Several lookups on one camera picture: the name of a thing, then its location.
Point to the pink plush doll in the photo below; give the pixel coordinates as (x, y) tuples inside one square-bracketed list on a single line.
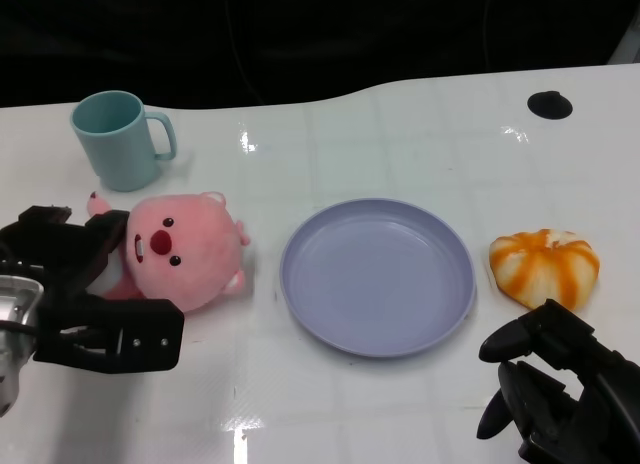
[(195, 254)]

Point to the orange white bun toy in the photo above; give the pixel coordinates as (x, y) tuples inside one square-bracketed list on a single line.
[(545, 266)]

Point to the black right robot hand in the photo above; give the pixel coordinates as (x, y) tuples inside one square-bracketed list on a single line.
[(575, 394)]

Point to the teal plastic mug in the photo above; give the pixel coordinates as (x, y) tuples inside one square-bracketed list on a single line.
[(120, 154)]

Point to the purple plastic plate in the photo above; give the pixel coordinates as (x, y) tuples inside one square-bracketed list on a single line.
[(375, 279)]

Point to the black table grommet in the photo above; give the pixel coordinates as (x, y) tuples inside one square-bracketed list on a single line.
[(549, 105)]

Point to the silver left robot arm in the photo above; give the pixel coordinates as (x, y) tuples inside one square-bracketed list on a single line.
[(15, 304)]

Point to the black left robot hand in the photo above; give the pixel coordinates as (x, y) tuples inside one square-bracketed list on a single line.
[(100, 334)]

